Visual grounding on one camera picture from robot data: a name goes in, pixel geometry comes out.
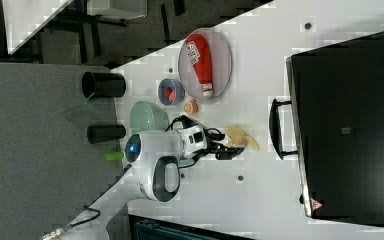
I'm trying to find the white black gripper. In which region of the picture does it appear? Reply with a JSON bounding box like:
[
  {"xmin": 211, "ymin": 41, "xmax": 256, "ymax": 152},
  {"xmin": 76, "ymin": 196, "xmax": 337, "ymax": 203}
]
[{"xmin": 179, "ymin": 125, "xmax": 245, "ymax": 160}]

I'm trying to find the yellow plush banana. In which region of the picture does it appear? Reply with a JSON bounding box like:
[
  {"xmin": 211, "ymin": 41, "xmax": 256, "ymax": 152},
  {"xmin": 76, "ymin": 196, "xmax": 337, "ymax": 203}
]
[{"xmin": 225, "ymin": 125, "xmax": 260, "ymax": 151}]

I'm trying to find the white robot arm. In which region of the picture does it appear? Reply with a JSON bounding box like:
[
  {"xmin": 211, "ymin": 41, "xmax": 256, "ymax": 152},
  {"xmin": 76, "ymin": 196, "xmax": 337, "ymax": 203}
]
[{"xmin": 40, "ymin": 125, "xmax": 244, "ymax": 240}]

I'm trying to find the orange slice toy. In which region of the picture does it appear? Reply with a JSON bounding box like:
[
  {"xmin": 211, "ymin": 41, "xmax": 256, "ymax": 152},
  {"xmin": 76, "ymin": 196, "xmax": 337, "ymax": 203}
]
[{"xmin": 184, "ymin": 100, "xmax": 199, "ymax": 115}]

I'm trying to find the red plush strawberry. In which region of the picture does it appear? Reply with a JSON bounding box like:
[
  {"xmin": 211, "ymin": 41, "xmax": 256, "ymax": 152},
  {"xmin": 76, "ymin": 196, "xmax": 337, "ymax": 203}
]
[{"xmin": 164, "ymin": 88, "xmax": 176, "ymax": 102}]

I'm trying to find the blue bowl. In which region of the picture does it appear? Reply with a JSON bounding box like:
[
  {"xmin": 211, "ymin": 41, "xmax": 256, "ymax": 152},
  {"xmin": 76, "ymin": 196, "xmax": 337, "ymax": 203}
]
[{"xmin": 158, "ymin": 79, "xmax": 185, "ymax": 106}]

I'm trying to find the green perforated colander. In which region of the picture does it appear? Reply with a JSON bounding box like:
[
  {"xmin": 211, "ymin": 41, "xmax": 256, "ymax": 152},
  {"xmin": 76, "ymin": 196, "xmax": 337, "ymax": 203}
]
[{"xmin": 130, "ymin": 101, "xmax": 169, "ymax": 134}]

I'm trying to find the grey round plate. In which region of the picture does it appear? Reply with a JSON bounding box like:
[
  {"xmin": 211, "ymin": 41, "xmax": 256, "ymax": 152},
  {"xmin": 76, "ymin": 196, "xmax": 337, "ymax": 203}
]
[{"xmin": 178, "ymin": 28, "xmax": 232, "ymax": 103}]

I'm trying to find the red plush ketchup bottle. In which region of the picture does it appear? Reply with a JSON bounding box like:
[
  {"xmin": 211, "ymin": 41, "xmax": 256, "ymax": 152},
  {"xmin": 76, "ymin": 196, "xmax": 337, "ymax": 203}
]
[{"xmin": 186, "ymin": 33, "xmax": 214, "ymax": 97}]

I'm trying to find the green plush pepper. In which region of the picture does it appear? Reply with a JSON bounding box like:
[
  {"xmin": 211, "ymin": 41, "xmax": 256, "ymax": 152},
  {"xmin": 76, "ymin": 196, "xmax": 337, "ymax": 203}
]
[{"xmin": 105, "ymin": 151, "xmax": 124, "ymax": 162}]

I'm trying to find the silver black toaster oven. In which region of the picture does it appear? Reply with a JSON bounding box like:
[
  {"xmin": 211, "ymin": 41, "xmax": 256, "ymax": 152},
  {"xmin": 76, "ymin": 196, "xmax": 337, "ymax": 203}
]
[{"xmin": 269, "ymin": 31, "xmax": 384, "ymax": 227}]

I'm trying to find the small black cylinder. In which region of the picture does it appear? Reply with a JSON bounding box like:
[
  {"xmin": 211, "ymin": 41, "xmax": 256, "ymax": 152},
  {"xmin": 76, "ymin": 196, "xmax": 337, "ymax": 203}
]
[{"xmin": 87, "ymin": 125, "xmax": 126, "ymax": 144}]

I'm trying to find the black cylinder container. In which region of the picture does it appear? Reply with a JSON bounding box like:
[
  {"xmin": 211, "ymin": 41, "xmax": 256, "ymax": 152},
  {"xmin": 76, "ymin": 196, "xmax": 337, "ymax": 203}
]
[{"xmin": 81, "ymin": 72, "xmax": 126, "ymax": 98}]

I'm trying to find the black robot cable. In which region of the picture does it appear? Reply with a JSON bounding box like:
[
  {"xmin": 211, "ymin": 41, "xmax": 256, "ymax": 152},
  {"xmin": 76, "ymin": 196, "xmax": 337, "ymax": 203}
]
[{"xmin": 164, "ymin": 114, "xmax": 226, "ymax": 169}]

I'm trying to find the blue metal frame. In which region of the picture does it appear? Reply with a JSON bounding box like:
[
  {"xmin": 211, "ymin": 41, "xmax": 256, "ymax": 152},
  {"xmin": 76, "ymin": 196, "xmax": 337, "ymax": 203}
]
[{"xmin": 129, "ymin": 215, "xmax": 251, "ymax": 240}]

